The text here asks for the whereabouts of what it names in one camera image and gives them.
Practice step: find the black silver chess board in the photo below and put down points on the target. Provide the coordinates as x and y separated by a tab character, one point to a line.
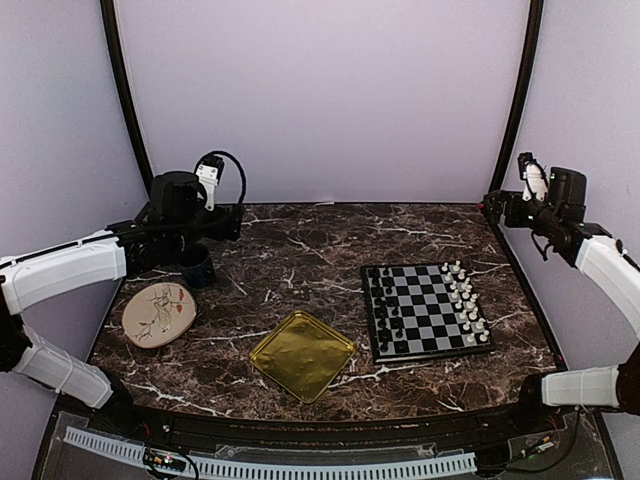
421	292

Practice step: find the dark blue mug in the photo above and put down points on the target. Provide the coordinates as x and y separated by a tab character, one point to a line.
196	266

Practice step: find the black chess pieces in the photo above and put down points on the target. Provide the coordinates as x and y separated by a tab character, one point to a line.
386	316

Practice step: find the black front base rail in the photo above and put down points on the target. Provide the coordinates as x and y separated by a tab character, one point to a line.
343	417

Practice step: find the left black frame post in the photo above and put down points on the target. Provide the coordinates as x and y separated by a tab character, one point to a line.
124	91

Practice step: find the gold square tray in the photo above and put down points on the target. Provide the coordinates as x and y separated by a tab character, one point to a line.
303	355

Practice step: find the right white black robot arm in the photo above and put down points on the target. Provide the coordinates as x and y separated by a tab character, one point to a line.
552	205

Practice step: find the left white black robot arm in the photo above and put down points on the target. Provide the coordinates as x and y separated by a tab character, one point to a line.
181	211

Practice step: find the white slotted cable duct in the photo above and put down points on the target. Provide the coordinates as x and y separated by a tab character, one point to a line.
244	463

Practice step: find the right black frame post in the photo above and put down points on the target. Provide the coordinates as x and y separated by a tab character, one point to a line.
517	108

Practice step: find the black frame post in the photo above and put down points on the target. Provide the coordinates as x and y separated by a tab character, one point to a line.
124	91
517	108

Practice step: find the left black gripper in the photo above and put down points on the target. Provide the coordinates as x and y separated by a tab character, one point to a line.
219	229

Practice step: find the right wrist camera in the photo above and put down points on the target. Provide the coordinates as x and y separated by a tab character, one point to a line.
534	177

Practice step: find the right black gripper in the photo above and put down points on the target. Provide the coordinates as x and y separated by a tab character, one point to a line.
513	219

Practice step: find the round painted wooden plate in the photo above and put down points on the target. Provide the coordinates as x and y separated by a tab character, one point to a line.
158	315

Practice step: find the white chess pieces row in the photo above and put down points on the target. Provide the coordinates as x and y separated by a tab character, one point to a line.
462	305

